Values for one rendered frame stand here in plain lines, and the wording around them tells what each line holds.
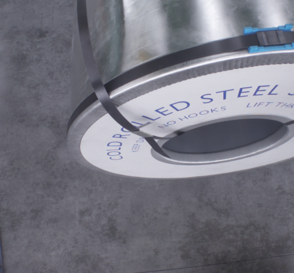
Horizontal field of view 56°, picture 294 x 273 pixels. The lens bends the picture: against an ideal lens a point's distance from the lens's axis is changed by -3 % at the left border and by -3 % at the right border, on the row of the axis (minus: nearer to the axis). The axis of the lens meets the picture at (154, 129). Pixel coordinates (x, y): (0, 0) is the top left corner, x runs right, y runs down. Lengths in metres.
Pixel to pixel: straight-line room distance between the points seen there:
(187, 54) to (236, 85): 0.16
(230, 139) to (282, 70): 0.75
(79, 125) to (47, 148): 1.25
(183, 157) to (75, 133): 0.61
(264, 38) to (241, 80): 0.12
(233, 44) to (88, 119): 0.43
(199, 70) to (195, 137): 0.81
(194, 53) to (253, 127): 0.82
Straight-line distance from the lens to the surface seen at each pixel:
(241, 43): 0.63
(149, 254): 1.84
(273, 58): 0.66
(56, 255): 1.94
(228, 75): 0.67
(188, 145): 1.37
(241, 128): 1.41
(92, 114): 0.77
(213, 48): 0.62
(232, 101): 0.79
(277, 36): 0.65
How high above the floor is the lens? 1.83
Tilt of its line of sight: 68 degrees down
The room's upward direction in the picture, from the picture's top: 1 degrees counter-clockwise
